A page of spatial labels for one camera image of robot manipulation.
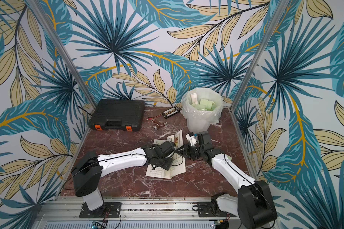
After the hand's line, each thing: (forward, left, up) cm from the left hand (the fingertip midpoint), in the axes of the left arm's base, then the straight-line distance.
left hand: (168, 165), depth 82 cm
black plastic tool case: (+39, +40, -1) cm, 56 cm away
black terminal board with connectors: (+46, 0, -4) cm, 46 cm away
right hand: (+5, -4, +8) cm, 10 cm away
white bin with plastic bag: (+32, -20, +16) cm, 41 cm away
